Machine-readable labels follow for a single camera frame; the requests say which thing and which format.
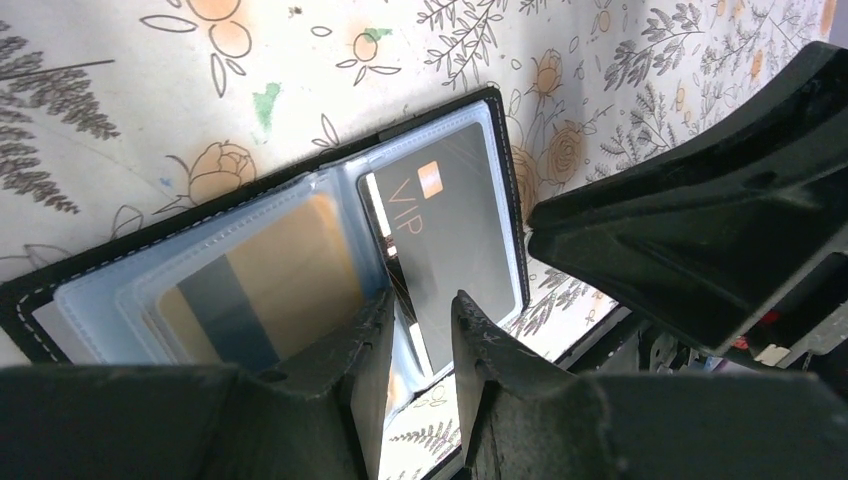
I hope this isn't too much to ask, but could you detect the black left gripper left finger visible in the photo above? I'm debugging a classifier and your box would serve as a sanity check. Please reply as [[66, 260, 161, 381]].
[[1, 291, 395, 479]]

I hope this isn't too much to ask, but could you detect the black leather card holder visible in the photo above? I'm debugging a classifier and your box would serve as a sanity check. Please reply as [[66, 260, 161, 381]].
[[1, 87, 529, 390]]

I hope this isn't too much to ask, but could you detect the black VIP card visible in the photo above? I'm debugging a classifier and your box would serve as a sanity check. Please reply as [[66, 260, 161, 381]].
[[357, 121, 522, 377]]

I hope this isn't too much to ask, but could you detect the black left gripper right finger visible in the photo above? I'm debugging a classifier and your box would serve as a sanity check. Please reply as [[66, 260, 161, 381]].
[[451, 292, 847, 479]]

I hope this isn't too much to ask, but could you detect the gold card magnetic stripe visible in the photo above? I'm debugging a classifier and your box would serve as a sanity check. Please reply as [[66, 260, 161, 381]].
[[155, 193, 365, 371]]

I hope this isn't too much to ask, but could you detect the floral table mat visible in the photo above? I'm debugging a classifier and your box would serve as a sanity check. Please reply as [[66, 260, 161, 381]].
[[1, 1, 847, 479]]

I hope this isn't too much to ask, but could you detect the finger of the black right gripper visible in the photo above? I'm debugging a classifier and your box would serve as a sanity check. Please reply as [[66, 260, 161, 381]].
[[528, 42, 847, 354]]

